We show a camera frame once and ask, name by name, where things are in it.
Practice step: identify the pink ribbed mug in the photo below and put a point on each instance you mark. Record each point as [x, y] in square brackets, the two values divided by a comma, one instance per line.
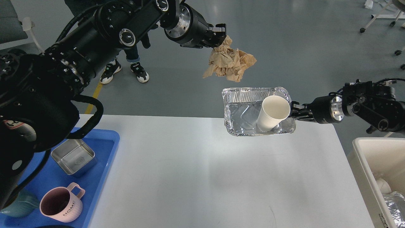
[63, 204]

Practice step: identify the grey office chair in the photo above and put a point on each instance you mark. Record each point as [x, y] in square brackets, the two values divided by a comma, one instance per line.
[12, 29]

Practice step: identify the brown paper napkin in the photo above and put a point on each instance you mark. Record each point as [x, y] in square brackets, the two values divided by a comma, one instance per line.
[224, 61]

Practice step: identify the white paper cup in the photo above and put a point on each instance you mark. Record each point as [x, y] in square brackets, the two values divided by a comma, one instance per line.
[274, 109]

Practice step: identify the crumpled foil in bin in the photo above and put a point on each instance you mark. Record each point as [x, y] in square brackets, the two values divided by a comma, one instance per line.
[396, 204]

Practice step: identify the white chair base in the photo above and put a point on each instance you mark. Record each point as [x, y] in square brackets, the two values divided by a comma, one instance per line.
[400, 10]

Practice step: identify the white cup in bin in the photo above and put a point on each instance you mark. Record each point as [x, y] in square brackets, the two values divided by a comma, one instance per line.
[383, 186]

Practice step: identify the stainless steel rectangular tin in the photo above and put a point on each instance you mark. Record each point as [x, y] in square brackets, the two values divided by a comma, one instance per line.
[74, 157]

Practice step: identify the teal ceramic mug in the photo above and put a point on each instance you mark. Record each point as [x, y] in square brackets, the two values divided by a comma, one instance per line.
[24, 203]

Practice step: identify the aluminium foil tray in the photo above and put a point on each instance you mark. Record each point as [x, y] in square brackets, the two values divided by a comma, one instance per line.
[242, 106]

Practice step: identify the blue plastic tray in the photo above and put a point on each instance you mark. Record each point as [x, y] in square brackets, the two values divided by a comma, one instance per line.
[104, 143]

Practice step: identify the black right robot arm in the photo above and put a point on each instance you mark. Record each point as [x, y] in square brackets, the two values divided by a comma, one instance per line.
[373, 102]

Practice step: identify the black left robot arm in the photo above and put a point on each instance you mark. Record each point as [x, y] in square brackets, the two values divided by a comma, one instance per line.
[41, 101]

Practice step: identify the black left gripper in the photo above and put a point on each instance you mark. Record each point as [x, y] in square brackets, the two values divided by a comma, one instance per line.
[192, 30]

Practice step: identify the white bin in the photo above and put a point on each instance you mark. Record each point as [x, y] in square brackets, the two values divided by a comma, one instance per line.
[375, 158]

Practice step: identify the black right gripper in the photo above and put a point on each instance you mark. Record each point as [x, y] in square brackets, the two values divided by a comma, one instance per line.
[326, 109]

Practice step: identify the person in jeans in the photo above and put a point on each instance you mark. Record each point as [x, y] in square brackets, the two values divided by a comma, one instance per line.
[114, 66]

